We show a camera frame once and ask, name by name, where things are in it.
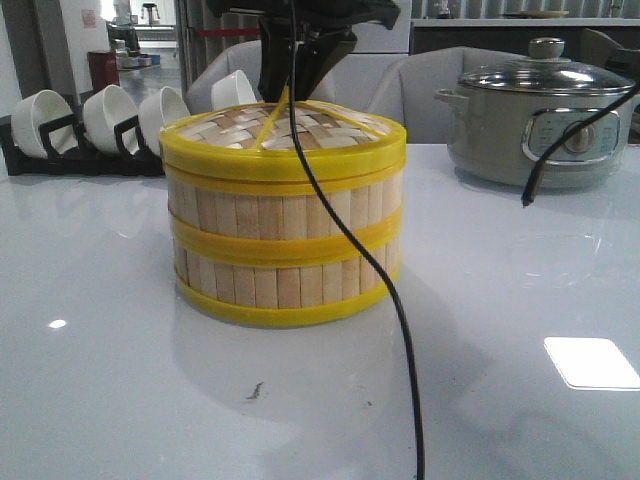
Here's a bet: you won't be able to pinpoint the grey chair left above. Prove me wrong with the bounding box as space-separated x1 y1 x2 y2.
184 40 336 114

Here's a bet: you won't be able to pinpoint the black cable end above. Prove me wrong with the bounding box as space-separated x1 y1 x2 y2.
520 79 640 209

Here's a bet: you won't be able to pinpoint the glass pot lid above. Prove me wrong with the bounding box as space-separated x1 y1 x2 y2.
458 37 633 96

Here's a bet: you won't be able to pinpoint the black bowl rack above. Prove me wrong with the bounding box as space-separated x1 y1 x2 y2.
1 114 164 177

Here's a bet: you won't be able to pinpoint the white ceramic bowl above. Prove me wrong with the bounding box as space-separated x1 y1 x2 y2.
11 89 72 159
83 84 138 155
210 70 256 110
138 86 190 157

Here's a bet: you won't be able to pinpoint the yellow woven bamboo steamer lid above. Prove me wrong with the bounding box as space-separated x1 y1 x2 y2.
159 101 407 184

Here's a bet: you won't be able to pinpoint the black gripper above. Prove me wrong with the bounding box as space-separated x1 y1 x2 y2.
206 1 401 102

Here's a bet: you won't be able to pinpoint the bamboo steamer drawer yellow rims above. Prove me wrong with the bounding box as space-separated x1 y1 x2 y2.
174 243 388 327

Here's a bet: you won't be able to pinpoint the black cable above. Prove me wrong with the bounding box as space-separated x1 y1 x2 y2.
288 0 427 480

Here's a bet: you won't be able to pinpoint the grey-green electric cooking pot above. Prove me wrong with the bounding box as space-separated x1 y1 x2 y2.
435 86 639 190

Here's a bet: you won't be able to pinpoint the grey chair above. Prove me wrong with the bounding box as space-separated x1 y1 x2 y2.
184 40 336 114
366 47 519 144

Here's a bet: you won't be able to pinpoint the grey chair right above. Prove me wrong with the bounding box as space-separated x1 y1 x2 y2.
366 47 519 144

